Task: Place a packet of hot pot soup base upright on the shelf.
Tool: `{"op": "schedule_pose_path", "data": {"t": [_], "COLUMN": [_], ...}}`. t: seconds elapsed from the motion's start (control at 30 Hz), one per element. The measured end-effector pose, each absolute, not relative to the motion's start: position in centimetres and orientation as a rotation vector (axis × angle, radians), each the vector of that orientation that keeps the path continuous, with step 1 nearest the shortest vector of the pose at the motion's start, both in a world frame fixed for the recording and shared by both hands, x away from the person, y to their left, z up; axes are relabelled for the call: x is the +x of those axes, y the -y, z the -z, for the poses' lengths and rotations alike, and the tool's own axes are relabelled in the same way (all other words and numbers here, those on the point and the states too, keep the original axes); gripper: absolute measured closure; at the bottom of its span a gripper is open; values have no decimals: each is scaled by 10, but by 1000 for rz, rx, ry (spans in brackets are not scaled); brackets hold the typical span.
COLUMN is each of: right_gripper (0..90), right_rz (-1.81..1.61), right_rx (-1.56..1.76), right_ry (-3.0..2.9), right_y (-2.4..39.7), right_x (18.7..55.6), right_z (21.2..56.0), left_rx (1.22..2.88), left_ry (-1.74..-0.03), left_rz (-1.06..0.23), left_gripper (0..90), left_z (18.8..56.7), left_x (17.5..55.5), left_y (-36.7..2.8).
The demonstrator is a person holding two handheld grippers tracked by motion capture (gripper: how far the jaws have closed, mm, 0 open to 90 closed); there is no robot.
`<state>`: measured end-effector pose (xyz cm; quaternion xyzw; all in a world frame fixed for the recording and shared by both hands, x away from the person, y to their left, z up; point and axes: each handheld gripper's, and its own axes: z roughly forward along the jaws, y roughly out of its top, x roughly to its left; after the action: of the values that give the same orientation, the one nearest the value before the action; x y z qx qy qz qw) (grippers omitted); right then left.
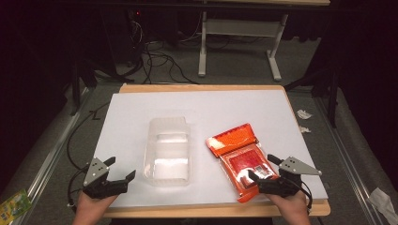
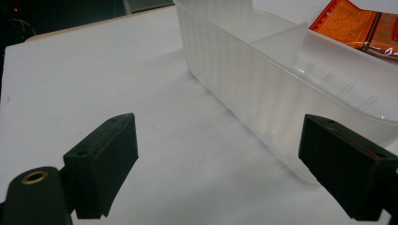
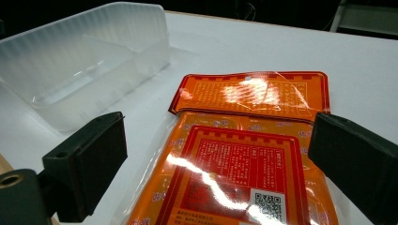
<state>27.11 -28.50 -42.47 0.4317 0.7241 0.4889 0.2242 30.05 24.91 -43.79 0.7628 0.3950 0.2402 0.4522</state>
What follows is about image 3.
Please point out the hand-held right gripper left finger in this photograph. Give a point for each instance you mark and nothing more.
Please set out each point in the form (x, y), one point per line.
(94, 162)

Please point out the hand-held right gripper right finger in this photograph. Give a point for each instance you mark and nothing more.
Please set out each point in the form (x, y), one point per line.
(356, 162)

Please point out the translucent plastic storage bin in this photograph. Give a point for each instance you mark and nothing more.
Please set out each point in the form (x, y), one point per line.
(78, 65)

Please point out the orange and red food packet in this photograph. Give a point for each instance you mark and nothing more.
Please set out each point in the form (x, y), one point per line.
(237, 162)

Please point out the grey metal stand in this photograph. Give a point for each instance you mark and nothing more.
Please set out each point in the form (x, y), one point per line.
(364, 18)

